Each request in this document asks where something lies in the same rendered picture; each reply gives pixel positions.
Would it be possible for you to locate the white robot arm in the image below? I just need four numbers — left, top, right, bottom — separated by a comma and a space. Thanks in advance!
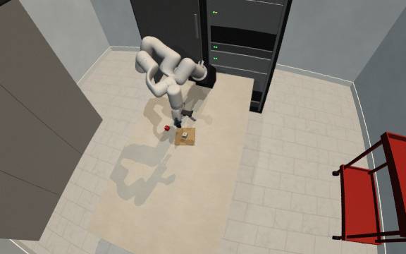
135, 37, 207, 109

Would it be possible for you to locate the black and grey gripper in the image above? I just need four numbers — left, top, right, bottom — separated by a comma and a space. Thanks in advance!
171, 103, 186, 128

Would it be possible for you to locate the tan mat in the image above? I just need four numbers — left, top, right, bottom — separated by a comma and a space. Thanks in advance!
175, 128, 195, 145

